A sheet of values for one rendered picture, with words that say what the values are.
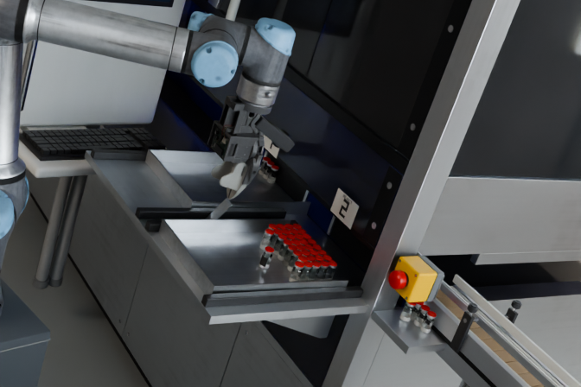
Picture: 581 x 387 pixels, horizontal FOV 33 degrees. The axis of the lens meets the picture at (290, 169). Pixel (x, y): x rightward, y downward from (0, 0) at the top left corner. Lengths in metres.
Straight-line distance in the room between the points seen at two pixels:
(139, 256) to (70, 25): 1.52
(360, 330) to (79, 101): 1.05
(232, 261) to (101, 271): 1.24
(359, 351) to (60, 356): 1.28
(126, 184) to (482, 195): 0.82
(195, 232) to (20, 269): 1.48
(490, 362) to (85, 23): 1.05
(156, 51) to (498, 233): 0.98
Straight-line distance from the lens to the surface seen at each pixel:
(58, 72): 2.67
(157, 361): 2.99
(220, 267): 2.09
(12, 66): 1.84
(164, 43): 1.64
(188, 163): 2.52
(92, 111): 2.78
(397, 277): 2.03
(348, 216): 2.20
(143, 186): 2.35
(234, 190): 1.90
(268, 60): 1.77
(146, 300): 3.04
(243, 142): 1.83
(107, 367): 3.22
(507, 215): 2.26
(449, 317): 2.13
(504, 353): 2.10
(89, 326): 3.38
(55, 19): 1.65
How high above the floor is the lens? 1.89
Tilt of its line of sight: 22 degrees down
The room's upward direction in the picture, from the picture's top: 19 degrees clockwise
